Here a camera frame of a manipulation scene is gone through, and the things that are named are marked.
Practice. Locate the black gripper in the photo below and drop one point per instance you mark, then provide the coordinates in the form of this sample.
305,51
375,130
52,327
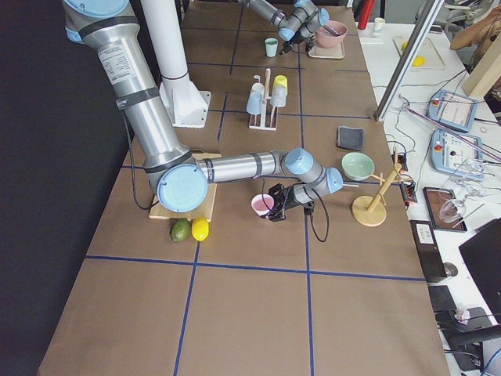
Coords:
288,199
299,38

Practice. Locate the pink plastic cup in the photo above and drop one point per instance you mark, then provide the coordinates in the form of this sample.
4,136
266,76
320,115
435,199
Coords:
262,204

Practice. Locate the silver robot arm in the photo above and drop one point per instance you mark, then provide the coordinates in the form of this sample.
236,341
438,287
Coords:
155,110
298,27

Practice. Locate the green plastic cup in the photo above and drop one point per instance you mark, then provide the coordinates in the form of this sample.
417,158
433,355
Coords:
271,46

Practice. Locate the yellow plastic cup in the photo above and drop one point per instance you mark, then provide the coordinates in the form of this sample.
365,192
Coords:
280,80

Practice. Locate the grey plastic cup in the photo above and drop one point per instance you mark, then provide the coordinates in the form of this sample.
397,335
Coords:
279,96

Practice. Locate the blue plastic cup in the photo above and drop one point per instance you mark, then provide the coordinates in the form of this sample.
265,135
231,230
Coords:
254,101

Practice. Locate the white paper cup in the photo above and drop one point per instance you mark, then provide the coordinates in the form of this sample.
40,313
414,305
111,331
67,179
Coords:
378,25

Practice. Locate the blue tape line lengthwise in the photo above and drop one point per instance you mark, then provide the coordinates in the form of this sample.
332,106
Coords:
307,238

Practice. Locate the pink bowl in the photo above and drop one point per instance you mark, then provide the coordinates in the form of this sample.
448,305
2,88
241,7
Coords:
332,34

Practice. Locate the beige plastic tray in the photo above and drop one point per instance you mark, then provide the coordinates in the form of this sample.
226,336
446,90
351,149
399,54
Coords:
333,53

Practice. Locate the wooden cutting board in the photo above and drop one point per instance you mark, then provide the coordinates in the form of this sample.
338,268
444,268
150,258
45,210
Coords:
184,193

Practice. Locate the green bowl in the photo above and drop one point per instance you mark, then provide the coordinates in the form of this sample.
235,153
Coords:
357,166

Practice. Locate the wooden mug tree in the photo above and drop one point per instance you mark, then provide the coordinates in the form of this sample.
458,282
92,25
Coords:
370,211

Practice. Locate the dark grey folded cloth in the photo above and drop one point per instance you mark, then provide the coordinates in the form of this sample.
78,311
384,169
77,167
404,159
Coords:
350,138

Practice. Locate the green avocado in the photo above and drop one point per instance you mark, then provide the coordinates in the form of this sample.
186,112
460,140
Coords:
180,230

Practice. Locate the yellow lemon on tray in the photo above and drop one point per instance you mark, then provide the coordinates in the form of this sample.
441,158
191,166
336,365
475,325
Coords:
418,61

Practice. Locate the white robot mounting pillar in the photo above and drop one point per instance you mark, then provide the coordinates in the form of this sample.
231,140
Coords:
187,106

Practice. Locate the beige tray with lemons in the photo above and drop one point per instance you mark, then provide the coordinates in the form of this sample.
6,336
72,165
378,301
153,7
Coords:
427,50

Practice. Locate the framed dark tablet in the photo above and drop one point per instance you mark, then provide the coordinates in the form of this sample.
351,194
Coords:
435,198

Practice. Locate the glass wine glass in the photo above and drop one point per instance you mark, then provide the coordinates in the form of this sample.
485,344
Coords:
455,208

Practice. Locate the blue teach pendant near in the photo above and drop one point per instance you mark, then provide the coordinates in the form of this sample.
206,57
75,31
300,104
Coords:
450,151

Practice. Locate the blue teach pendant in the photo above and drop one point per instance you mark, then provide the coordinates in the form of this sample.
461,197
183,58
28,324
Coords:
452,110
450,151

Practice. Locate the blue teach pendant far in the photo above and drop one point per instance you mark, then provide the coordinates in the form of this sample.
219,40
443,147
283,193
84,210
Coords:
452,110

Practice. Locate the person in beige shirt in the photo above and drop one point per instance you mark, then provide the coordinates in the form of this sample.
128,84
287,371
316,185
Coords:
466,37

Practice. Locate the black laptop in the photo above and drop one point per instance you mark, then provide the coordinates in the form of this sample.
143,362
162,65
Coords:
481,255

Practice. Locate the aluminium frame post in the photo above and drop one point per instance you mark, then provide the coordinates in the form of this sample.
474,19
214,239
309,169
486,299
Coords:
429,13

